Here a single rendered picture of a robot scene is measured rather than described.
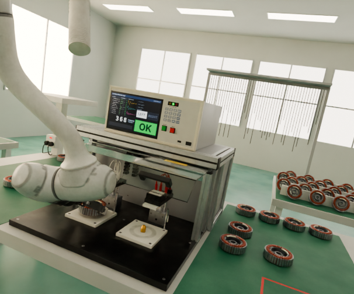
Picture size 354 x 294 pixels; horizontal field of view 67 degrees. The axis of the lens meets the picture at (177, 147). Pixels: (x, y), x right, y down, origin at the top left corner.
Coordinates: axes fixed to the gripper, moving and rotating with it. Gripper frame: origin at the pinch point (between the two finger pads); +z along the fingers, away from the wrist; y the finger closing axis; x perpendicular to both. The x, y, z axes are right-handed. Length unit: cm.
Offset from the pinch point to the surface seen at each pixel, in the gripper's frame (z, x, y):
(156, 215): 11.0, 5.6, 24.0
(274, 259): 15, 4, 74
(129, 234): -3.0, -5.3, 21.5
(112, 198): 10.3, 6.8, 1.4
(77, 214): -2.6, -5.2, -3.2
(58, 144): 56, 36, -83
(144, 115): -9.0, 41.5, 10.6
